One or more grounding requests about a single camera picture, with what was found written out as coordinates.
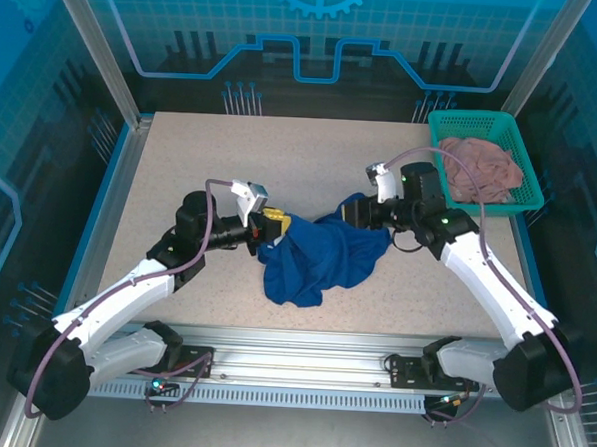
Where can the blue t-shirt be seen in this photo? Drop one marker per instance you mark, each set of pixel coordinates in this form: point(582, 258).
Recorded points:
point(321, 260)

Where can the teal plastic basket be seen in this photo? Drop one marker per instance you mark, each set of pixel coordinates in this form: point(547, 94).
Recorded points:
point(479, 123)

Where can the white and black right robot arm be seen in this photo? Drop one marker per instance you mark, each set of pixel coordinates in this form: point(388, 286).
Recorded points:
point(485, 283)

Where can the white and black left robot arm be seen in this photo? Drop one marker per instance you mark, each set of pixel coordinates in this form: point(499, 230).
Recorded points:
point(124, 294)

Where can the pink t-shirt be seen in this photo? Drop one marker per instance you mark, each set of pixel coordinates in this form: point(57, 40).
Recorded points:
point(491, 168)

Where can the blue table edge strip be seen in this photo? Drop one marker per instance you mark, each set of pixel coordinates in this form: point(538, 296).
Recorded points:
point(106, 183)

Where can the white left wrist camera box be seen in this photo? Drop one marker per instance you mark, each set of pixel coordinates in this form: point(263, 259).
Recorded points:
point(249, 201)

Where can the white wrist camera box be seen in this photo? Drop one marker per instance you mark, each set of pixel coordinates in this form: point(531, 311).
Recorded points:
point(249, 201)
point(384, 185)

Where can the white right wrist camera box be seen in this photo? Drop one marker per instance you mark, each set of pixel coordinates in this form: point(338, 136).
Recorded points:
point(384, 185)

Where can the aluminium table side rail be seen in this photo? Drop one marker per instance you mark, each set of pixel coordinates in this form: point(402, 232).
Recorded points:
point(123, 174)

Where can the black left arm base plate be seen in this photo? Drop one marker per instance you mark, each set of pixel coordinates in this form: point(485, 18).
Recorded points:
point(199, 352)

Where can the aluminium mounting rail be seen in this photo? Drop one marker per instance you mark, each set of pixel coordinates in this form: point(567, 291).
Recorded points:
point(296, 356)

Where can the aluminium frame post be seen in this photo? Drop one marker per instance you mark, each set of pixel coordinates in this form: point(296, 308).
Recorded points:
point(531, 75)
point(102, 53)

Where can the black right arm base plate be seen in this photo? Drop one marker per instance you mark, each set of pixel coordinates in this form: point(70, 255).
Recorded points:
point(403, 374)

